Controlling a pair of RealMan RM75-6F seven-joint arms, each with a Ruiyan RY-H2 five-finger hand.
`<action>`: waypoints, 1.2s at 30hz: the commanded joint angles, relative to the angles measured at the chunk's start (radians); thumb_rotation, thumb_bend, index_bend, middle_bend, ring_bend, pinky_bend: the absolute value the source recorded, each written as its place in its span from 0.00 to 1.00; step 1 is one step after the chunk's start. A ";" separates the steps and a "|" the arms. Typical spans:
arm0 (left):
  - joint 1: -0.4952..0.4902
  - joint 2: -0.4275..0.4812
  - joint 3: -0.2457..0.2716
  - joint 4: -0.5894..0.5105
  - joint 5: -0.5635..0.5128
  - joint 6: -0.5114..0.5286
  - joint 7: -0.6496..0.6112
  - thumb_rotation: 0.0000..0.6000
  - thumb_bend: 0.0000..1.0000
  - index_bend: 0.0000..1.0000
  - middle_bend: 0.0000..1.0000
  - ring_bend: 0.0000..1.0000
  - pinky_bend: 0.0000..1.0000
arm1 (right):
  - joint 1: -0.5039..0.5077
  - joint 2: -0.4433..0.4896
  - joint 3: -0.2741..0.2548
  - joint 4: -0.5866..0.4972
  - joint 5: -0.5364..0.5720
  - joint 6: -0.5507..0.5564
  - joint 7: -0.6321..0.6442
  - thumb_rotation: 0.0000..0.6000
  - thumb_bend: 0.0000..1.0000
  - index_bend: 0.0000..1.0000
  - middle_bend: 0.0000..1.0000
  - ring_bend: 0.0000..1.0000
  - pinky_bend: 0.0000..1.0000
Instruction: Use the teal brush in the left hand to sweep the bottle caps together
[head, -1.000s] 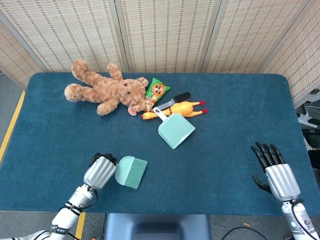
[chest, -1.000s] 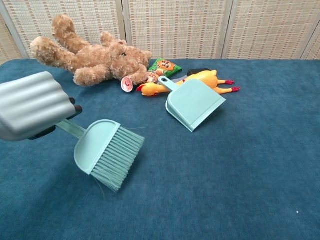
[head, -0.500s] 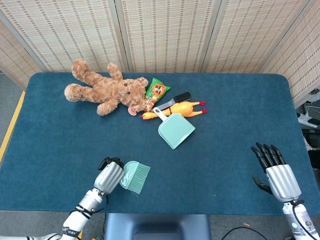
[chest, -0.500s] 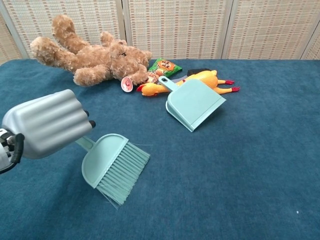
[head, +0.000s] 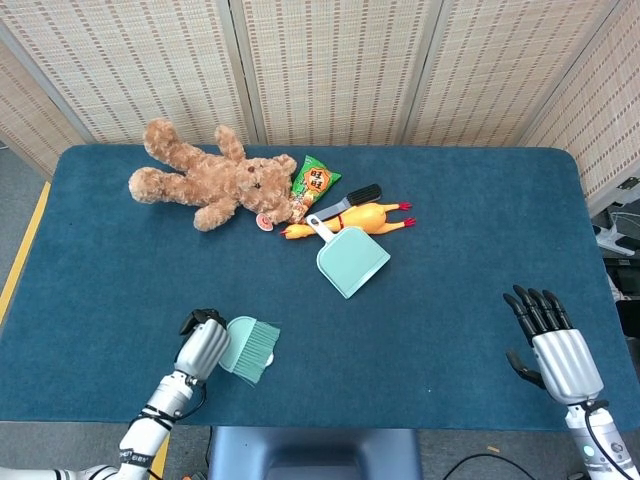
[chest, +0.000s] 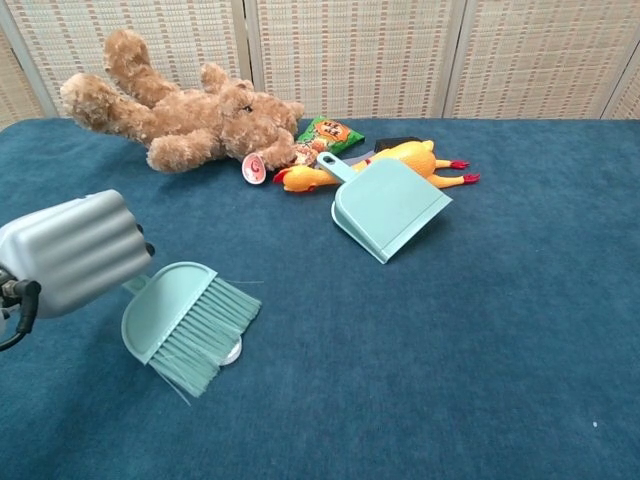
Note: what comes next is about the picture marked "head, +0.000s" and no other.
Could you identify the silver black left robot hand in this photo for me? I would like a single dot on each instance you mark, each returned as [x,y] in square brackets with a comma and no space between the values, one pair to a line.
[202,347]

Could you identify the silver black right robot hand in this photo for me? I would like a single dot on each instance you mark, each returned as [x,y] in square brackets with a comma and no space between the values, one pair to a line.
[567,365]

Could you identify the small teal hand broom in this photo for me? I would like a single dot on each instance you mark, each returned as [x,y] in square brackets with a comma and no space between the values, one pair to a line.
[250,350]

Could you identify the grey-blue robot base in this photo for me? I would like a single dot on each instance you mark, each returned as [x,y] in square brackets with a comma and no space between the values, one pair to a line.
[315,455]

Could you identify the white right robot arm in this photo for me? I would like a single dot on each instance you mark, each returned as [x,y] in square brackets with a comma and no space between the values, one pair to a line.
[600,445]

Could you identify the black equipment pile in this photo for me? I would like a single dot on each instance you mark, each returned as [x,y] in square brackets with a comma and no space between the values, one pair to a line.
[629,320]

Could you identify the yellow floor tape strip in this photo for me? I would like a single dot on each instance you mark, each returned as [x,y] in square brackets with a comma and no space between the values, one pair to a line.
[161,460]
[25,250]

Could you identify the blue carpet table cover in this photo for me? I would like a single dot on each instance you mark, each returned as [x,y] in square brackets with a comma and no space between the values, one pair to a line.
[450,325]

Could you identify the white power strip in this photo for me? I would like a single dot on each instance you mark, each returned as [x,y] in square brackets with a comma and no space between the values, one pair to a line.
[612,239]

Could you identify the round pink hang tag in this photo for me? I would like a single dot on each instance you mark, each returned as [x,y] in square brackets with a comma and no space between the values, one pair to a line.
[263,221]

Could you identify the brown plush teddy bear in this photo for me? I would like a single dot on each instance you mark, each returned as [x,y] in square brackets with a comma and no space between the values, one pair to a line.
[215,182]

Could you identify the small teal dustpan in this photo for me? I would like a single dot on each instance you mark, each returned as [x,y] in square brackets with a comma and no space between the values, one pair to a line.
[350,262]

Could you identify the green orange snack bag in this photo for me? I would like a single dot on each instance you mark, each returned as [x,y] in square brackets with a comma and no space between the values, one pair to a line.
[315,182]

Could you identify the yellow rubber chicken toy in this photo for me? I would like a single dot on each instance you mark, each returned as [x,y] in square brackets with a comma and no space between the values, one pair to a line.
[367,217]

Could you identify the woven bamboo screen panel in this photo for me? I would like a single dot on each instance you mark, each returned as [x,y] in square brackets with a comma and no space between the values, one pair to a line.
[605,110]
[335,70]
[500,70]
[135,65]
[25,115]

